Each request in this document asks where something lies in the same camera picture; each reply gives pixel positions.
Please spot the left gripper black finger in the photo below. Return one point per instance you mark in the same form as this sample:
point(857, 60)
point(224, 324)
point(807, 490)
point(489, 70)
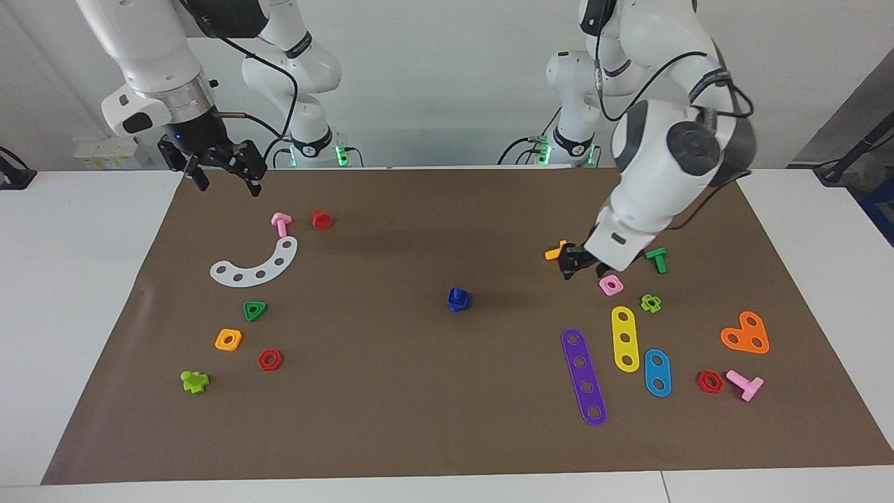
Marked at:
point(569, 270)
point(590, 267)

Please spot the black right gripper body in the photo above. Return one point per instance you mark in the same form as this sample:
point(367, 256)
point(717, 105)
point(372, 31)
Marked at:
point(206, 143)

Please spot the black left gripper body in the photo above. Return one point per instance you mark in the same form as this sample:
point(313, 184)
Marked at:
point(580, 255)

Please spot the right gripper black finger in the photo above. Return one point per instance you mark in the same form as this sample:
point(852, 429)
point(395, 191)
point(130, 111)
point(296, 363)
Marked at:
point(254, 178)
point(198, 176)

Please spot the orange plastic screw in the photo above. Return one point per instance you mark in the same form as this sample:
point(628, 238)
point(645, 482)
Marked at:
point(554, 253)

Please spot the blue square plastic nut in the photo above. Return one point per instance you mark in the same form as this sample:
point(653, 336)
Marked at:
point(458, 295)

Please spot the blue triangle-head plastic screw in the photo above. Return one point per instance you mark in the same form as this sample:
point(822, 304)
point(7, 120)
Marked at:
point(457, 307)

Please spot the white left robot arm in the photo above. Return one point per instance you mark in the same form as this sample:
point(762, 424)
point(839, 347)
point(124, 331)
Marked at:
point(656, 161)

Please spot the pink square plastic nut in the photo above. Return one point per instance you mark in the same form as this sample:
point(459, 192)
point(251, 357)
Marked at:
point(603, 285)

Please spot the pink plastic screw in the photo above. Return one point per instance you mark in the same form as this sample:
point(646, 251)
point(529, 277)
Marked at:
point(281, 223)
point(747, 385)

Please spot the green cross-shaped plastic nut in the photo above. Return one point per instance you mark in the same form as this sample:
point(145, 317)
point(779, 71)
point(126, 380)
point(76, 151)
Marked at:
point(645, 304)

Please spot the dark green plastic screw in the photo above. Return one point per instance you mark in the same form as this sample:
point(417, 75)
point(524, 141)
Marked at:
point(658, 258)

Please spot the red hexagon-head plastic screw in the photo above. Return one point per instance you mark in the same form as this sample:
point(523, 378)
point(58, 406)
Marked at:
point(321, 221)

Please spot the green triangular plastic nut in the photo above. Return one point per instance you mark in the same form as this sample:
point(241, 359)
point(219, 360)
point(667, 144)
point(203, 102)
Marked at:
point(248, 311)

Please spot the red hexagonal plastic nut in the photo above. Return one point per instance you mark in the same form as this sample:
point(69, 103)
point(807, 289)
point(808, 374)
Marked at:
point(701, 382)
point(262, 360)

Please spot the orange square plastic nut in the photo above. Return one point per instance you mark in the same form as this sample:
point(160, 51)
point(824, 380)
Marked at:
point(221, 341)

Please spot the light green cross-head screw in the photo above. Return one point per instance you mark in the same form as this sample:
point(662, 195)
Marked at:
point(192, 383)

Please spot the yellow three-hole plastic plate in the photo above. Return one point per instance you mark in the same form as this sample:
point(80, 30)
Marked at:
point(617, 342)

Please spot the white power strip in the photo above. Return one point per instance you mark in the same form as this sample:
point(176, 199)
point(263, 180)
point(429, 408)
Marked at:
point(112, 154)

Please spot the purple four-hole plastic plate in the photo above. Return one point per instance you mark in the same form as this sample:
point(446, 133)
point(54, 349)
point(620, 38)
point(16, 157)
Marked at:
point(569, 363)

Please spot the white curved five-hole plate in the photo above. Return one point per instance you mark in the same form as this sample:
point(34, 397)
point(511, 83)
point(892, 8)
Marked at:
point(249, 276)

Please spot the blue two-hole plastic plate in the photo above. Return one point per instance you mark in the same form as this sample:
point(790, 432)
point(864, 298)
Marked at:
point(649, 374)

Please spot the orange three-hole plastic plate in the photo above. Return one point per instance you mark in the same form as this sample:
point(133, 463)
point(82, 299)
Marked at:
point(744, 341)

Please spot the black table clamp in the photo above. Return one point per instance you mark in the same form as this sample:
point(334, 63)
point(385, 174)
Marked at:
point(14, 175)

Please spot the brown table mat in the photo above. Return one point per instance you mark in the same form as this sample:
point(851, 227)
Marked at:
point(419, 405)

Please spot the black stand pole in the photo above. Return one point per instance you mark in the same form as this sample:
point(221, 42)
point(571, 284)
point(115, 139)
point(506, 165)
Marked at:
point(855, 150)

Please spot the blue box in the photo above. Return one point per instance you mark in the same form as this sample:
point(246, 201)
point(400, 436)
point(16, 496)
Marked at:
point(881, 209)

